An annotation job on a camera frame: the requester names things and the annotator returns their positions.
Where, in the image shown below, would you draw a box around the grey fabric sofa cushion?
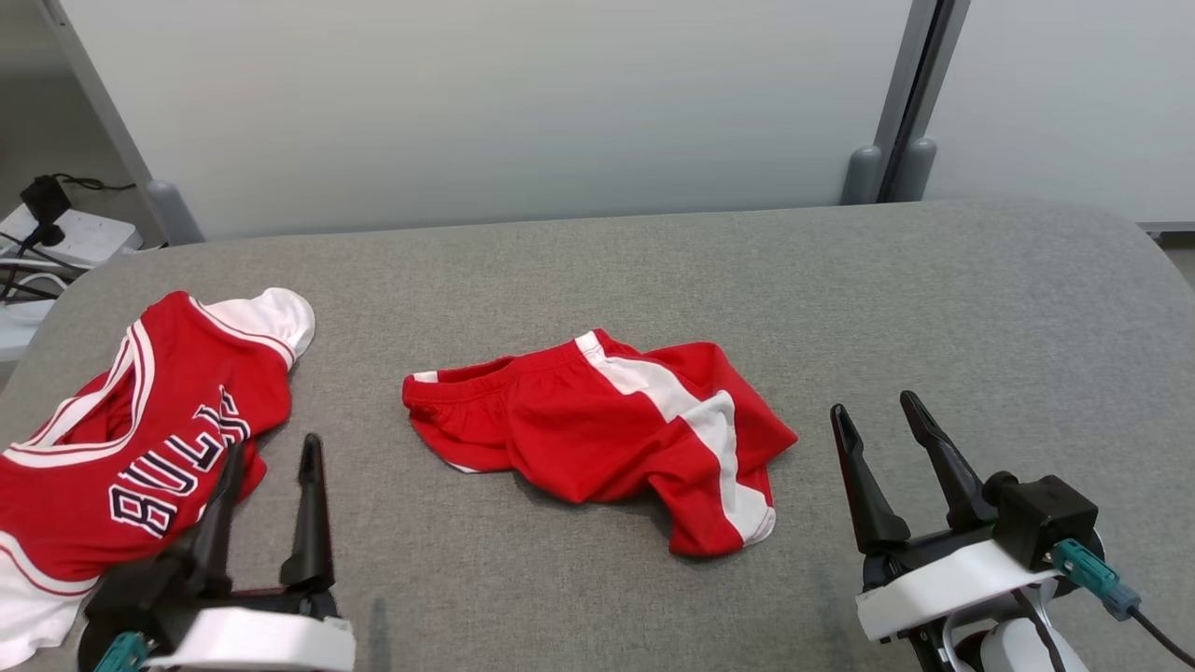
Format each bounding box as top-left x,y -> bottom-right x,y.
0,198 -> 1195,672

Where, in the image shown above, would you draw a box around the grey double partition post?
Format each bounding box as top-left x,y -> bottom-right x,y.
838,0 -> 972,206

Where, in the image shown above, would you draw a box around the red Bulls basketball jersey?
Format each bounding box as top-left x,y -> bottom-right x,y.
0,287 -> 316,669

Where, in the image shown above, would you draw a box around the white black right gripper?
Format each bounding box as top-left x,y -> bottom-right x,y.
830,390 -> 1056,672

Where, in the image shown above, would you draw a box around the thin black adapter cable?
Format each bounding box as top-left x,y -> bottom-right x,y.
51,173 -> 137,193

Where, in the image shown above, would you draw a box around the red shorts with white stripe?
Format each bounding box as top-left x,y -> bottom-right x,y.
402,329 -> 799,559

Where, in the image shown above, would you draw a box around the right cable with teal connector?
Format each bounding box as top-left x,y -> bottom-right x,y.
1053,539 -> 1195,669

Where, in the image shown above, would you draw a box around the white box under cables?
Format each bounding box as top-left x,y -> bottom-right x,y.
0,299 -> 57,363

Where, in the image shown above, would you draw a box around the white power strip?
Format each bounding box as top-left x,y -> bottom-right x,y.
0,203 -> 144,270

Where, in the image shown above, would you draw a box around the grey metal partition post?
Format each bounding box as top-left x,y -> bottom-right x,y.
37,0 -> 204,246

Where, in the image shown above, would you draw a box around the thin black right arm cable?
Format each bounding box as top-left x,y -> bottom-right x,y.
1013,588 -> 1067,672

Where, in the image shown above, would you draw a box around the black power cable bundle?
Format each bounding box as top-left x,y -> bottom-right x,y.
0,233 -> 87,305

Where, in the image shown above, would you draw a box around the black power adapter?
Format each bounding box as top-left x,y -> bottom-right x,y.
21,175 -> 73,225

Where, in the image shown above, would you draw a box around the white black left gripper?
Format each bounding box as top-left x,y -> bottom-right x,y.
145,433 -> 356,672

